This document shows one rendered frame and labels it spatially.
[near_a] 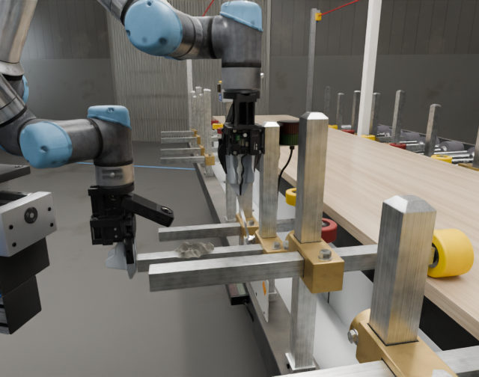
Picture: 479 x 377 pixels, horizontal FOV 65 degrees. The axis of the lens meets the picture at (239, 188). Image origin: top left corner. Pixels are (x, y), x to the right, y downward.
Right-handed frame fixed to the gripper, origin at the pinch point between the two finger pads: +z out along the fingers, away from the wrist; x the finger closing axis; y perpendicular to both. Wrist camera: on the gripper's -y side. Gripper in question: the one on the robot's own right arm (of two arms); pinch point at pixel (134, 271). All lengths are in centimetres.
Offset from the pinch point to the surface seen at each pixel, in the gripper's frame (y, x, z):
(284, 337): -30.9, 11.7, 12.4
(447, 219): -74, 2, -8
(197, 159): -24, -124, 2
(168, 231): -7.7, -23.6, 0.9
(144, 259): -2.5, 1.4, -3.4
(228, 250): -20.8, 0.4, -3.5
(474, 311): -52, 36, -8
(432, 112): -138, -90, -24
